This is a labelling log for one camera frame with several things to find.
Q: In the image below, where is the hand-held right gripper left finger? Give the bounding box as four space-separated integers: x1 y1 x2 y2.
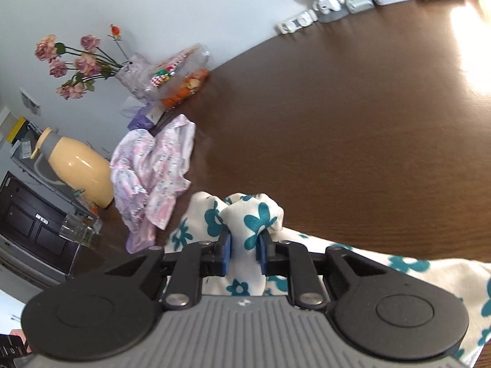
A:
103 230 233 311

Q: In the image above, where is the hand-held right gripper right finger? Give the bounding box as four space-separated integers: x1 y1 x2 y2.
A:
256 234 386 311

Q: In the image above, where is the white teal floral garment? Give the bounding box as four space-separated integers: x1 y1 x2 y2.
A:
165 191 491 366

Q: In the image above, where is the pink floral garment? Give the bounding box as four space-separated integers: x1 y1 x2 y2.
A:
110 114 196 254

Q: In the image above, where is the clear glass cup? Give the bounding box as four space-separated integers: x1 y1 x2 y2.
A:
59 213 97 248

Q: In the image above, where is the small clear snack packet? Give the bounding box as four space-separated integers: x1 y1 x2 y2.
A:
72 188 101 217

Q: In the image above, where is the yellow thermos jug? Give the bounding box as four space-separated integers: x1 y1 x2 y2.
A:
30 127 116 210

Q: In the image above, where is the clear plastic snack bag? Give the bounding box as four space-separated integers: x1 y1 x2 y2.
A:
143 42 212 110

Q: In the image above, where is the clear wrapped flower vase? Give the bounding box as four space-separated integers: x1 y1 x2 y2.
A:
114 52 158 102

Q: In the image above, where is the yellow black panel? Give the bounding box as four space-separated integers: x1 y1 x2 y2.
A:
5 117 30 145

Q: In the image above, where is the dried rose bouquet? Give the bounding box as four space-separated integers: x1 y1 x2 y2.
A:
34 24 130 101

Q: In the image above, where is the white letter ornament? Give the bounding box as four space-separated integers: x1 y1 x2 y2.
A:
275 10 319 35

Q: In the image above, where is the wall socket panel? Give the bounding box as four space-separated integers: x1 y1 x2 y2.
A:
19 87 42 117

